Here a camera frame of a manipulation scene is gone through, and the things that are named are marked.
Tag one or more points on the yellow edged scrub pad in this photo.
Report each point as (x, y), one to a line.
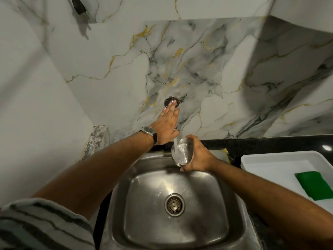
(223, 153)

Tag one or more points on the person's left hand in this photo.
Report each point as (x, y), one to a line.
(164, 127)

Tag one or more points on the person's right hand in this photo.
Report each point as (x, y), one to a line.
(201, 157)

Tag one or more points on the black wall fixture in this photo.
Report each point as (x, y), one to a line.
(78, 5)

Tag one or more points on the striped shirt sleeve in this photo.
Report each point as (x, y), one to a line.
(39, 226)

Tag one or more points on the person's right thumb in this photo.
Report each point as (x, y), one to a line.
(192, 138)

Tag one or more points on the metal sink drain strainer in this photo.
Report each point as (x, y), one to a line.
(174, 204)

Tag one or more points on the stainless steel sink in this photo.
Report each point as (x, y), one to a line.
(145, 205)

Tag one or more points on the person's left fingers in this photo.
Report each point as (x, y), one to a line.
(170, 110)

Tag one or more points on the person's right forearm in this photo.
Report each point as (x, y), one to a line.
(273, 200)

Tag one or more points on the clear drinking glass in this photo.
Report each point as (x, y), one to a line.
(182, 154)

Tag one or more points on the green sponge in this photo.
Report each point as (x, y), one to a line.
(316, 185)

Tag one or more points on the white plastic tray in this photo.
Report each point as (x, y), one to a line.
(273, 171)

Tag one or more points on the person's left forearm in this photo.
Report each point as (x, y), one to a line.
(98, 169)

